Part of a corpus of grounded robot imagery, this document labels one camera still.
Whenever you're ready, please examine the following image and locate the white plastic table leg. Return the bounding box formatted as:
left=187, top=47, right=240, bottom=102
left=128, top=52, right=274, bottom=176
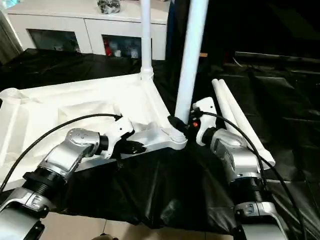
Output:
left=172, top=0, right=210, bottom=144
left=211, top=78, right=251, bottom=148
left=139, top=0, right=154, bottom=81
left=216, top=78, right=277, bottom=171

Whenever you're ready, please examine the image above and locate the white plastic table top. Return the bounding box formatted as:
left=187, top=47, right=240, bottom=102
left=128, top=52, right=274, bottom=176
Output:
left=0, top=73, right=188, bottom=192

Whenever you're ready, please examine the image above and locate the black mat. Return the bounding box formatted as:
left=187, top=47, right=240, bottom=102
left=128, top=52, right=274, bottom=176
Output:
left=0, top=47, right=320, bottom=236

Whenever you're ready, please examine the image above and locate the long dark bar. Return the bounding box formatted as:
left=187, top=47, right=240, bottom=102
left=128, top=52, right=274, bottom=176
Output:
left=234, top=51, right=320, bottom=64

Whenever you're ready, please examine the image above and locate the clear bag of dark parts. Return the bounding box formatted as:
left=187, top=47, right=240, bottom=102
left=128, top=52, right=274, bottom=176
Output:
left=96, top=0, right=123, bottom=15

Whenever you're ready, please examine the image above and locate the white cabinet with glass doors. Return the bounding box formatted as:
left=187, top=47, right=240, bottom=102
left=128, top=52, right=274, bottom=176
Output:
left=6, top=0, right=168, bottom=61

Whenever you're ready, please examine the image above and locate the grey curtain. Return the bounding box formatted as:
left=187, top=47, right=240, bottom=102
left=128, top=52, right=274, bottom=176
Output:
left=0, top=9, right=24, bottom=66

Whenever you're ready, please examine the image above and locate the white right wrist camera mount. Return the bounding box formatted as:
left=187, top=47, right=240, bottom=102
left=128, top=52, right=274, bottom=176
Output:
left=191, top=97, right=217, bottom=146

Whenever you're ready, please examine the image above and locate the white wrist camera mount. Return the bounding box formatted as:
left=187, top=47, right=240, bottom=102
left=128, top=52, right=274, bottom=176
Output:
left=191, top=97, right=217, bottom=146
left=103, top=117, right=136, bottom=160

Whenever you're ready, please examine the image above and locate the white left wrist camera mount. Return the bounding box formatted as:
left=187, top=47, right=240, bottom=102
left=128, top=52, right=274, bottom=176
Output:
left=103, top=117, right=136, bottom=160

